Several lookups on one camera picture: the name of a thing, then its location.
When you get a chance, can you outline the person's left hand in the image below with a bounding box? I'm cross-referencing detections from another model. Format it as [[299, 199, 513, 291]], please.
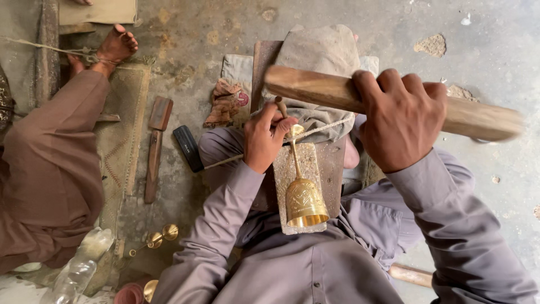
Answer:
[[243, 102, 299, 174]]

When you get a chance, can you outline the person's right hand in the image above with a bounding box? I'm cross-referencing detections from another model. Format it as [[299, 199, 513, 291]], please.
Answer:
[[352, 69, 448, 174]]

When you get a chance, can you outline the small engraving chisel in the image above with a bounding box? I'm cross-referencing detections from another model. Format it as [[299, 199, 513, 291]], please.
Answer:
[[274, 96, 290, 120]]

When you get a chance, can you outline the wooden mallet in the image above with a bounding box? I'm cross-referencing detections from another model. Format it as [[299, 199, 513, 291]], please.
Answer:
[[264, 65, 525, 142]]

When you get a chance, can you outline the speckled stone work block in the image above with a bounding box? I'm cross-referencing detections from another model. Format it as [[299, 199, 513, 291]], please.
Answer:
[[273, 142, 328, 235]]

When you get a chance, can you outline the brown dirty rag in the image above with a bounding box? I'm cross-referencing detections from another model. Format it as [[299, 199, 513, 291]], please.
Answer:
[[203, 78, 249, 129]]

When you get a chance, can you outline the engraved brass goblet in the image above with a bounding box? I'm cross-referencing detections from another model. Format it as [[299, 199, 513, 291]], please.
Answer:
[[285, 124, 330, 229]]

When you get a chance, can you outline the black oblong case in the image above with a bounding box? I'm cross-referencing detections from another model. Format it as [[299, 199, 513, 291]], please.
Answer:
[[172, 125, 206, 173]]

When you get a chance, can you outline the dark wooden work board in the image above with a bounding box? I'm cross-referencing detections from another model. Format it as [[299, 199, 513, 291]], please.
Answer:
[[251, 40, 347, 219]]

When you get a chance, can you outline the white cloth sack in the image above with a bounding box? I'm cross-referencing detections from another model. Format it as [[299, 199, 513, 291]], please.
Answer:
[[220, 53, 380, 128]]

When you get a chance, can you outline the short reddish wooden block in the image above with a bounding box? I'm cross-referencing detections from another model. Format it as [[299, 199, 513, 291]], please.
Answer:
[[148, 96, 174, 131]]

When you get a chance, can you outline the grey folded cloth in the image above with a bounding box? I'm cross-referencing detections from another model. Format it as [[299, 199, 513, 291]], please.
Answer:
[[261, 24, 362, 144]]

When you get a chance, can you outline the long dark wooden stick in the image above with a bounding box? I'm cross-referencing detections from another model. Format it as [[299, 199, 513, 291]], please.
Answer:
[[144, 129, 163, 205]]

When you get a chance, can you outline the person's grey tunic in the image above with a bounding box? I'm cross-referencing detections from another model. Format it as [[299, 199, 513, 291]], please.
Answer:
[[197, 114, 475, 304]]

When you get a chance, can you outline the woven beige floor mat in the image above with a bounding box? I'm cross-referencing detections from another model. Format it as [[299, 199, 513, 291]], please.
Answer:
[[82, 62, 152, 297]]

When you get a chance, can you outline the plain brass goblet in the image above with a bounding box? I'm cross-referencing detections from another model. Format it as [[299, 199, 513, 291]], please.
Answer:
[[129, 224, 179, 258]]

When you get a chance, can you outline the brass bowl piece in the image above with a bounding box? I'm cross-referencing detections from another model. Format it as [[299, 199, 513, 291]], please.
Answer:
[[143, 279, 159, 304]]

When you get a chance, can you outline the pink plastic container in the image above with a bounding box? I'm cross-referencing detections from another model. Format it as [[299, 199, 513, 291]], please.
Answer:
[[113, 281, 147, 304]]

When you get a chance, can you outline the beige cushion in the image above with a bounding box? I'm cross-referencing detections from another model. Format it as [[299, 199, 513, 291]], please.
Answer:
[[58, 0, 138, 25]]

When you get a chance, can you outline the clear plastic bottle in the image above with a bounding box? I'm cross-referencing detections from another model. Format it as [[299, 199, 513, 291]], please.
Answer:
[[40, 227, 115, 304]]

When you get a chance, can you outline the dark wooden beam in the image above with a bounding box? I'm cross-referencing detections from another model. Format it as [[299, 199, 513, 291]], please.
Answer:
[[35, 0, 60, 107]]

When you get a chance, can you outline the twisted holding rope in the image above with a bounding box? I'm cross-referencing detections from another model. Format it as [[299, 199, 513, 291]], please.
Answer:
[[204, 117, 353, 170]]

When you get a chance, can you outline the light wooden handle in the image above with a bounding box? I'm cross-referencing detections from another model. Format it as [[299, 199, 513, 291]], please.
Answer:
[[388, 263, 434, 289]]

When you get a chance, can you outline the thin cord round foot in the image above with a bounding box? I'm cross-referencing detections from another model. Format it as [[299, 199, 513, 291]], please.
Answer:
[[0, 36, 121, 66]]

